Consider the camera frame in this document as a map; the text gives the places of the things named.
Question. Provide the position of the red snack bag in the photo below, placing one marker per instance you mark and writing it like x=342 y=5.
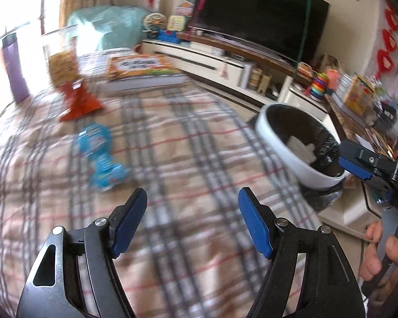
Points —
x=81 y=102

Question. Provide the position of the teal covered armchair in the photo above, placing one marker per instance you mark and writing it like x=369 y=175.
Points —
x=112 y=23

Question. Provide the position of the black flat television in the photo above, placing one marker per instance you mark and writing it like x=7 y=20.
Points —
x=258 y=13

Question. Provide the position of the yellow stacked containers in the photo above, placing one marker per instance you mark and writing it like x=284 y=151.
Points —
x=256 y=77

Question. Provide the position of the silver foil sheet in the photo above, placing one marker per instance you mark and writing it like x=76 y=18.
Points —
x=325 y=198

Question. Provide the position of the white television cabinet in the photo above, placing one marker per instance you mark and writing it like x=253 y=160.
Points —
x=205 y=63

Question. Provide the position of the person's right hand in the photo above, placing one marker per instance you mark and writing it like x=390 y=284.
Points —
x=368 y=265

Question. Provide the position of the purple bottle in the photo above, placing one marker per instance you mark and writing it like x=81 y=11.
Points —
x=16 y=73

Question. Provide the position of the white crumpled tissue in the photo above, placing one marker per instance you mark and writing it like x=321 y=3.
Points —
x=300 y=149

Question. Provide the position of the clear snack jar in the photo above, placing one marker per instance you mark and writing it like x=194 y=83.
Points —
x=61 y=66

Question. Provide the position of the brown marble top cabinet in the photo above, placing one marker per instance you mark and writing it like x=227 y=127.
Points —
x=351 y=218

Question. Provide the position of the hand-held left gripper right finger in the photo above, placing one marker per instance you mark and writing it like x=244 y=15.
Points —
x=255 y=228

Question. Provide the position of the blue snack wrapper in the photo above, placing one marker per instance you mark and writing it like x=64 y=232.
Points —
x=96 y=139

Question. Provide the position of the beige perforated rack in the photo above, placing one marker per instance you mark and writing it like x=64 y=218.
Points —
x=264 y=84

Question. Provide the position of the beige patterned curtain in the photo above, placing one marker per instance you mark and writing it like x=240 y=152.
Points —
x=74 y=0

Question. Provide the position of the blue plastic toy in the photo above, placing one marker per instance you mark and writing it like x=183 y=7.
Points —
x=169 y=36

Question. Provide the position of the small white fan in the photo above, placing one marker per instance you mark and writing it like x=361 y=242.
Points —
x=155 y=24

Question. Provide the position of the sliding glass door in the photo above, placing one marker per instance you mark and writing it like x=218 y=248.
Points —
x=16 y=3

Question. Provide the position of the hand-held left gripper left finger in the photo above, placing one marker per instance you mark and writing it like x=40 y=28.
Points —
x=129 y=225

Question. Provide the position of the white trash can black liner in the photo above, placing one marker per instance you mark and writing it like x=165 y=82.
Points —
x=275 y=139

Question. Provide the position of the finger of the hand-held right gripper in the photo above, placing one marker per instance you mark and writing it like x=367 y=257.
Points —
x=353 y=167
x=374 y=184

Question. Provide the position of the large orange picture book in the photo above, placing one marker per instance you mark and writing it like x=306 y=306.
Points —
x=139 y=68

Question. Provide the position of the red paper wall decorations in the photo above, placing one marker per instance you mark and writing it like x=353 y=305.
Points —
x=389 y=23

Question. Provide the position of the yellow picture box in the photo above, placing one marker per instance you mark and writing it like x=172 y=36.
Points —
x=360 y=94

